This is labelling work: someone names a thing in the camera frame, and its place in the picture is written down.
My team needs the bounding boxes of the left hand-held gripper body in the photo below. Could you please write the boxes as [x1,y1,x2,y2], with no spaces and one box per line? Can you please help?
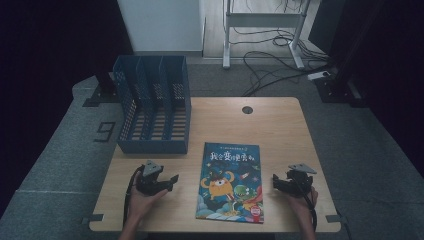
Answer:
[136,159,164,197]

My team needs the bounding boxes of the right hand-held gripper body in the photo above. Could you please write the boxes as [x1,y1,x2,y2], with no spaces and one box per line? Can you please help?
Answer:
[286,163,318,197]

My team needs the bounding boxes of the blue cartoon picture book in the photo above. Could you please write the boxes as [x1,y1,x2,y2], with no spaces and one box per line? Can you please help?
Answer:
[195,142,265,224]

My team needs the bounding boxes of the person's right hand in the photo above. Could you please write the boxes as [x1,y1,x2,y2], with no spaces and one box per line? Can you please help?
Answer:
[286,186,319,218]

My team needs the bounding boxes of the person's left hand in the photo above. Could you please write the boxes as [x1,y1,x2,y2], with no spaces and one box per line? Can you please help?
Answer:
[128,181,169,224]

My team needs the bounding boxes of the blue perforated file rack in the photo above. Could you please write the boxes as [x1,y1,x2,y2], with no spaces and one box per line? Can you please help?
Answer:
[112,54,192,155]

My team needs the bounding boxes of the black stand base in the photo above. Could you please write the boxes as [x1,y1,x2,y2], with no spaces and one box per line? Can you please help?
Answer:
[82,71,122,108]
[314,66,368,108]

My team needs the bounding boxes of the white power strip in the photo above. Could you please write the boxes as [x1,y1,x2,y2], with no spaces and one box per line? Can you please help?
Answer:
[307,70,331,82]

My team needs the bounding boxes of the white panel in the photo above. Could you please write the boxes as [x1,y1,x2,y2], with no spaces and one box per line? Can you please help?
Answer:
[117,0,206,57]

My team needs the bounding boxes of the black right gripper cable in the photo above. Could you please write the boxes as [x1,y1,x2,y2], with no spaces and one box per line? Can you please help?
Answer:
[293,176,318,232]

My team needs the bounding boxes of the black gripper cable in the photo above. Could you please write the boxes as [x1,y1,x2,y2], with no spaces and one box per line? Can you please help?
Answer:
[122,165,144,228]
[293,176,318,232]

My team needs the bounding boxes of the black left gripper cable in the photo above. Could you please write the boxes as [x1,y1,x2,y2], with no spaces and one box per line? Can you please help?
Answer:
[122,165,144,228]

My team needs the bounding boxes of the black floor cables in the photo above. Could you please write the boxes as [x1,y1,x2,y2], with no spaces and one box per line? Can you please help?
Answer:
[229,26,334,98]

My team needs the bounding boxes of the white metal desk frame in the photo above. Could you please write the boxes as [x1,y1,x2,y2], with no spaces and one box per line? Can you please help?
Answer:
[222,0,312,70]

